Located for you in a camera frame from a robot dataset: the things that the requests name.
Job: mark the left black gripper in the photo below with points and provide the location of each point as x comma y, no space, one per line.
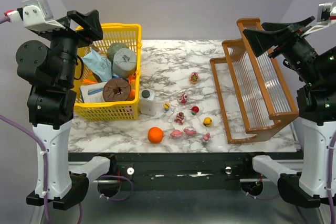
64,33

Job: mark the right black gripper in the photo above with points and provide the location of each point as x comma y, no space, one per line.
282,41

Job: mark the yellow plastic basket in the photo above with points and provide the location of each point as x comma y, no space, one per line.
130,35

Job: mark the pink strawberry bear toy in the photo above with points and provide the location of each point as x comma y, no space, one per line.
183,98

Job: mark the white bottle black cap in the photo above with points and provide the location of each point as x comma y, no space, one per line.
147,102

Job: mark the red white bear toy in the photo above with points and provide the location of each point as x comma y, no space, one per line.
180,117

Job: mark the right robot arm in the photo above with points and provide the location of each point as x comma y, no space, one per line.
315,184

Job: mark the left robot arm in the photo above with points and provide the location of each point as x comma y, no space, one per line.
50,70

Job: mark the brown tiered wooden shelf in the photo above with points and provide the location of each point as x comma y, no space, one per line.
264,100

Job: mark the green ball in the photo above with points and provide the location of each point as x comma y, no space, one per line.
113,48

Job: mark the light blue plastic pouch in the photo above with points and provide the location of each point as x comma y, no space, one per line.
99,65

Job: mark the grey tape roll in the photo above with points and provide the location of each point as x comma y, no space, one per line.
124,63

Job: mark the orange bottle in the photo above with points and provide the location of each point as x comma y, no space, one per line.
133,90

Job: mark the white blue box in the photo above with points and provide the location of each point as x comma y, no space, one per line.
92,93

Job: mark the brown tape roll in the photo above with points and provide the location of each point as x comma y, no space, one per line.
116,90

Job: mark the red hat figure toy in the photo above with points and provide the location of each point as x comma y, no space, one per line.
194,110

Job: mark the yellow duck toy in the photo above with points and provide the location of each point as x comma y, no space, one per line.
207,122

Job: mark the pink bunny figure toy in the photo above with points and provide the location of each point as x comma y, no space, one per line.
206,138

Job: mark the small minion toy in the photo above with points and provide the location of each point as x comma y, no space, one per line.
166,106

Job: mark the pink white toy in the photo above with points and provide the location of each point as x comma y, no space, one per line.
190,131

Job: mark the pink round toy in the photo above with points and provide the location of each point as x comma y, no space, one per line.
175,134

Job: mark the orange fruit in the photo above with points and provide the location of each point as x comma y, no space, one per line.
155,135

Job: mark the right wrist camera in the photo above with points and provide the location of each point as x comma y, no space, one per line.
325,17

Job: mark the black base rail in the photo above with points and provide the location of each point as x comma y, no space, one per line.
181,171

